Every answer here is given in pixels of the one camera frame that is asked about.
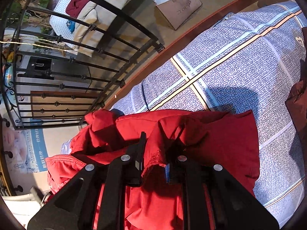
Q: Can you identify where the dark red garment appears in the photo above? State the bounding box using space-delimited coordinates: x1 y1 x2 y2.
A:
285 27 307 149

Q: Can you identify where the red puffer jacket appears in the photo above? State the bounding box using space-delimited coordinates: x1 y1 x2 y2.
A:
46 110 260 229

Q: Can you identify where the white bed with bedding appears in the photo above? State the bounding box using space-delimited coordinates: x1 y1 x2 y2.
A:
50 0 131 47

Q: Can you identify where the black iron railing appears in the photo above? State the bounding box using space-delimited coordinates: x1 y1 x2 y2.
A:
1 0 164 130

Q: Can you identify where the brown paper shopping bag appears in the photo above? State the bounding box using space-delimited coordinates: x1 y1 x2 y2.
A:
153 0 202 30

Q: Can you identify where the blue white wall poster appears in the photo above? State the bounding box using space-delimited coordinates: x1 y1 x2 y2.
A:
2 124 48 174

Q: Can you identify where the blue plaid bed sheet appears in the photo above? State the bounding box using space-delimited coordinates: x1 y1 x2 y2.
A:
112 2 306 227

